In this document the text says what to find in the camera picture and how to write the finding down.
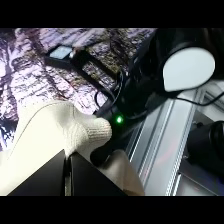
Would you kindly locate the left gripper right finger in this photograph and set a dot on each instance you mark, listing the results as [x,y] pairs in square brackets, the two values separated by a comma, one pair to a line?
[90,180]

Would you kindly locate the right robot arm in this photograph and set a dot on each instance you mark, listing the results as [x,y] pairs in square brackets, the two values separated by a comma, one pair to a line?
[186,63]

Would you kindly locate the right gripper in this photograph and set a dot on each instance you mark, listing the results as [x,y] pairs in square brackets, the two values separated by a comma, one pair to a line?
[128,106]

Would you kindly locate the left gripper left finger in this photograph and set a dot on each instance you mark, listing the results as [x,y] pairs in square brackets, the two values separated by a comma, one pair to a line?
[43,180]

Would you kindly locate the silver frame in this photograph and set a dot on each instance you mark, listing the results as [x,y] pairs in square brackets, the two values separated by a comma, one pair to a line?
[166,146]

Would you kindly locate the white knitted garment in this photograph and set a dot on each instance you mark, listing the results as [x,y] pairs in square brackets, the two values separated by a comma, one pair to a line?
[50,130]

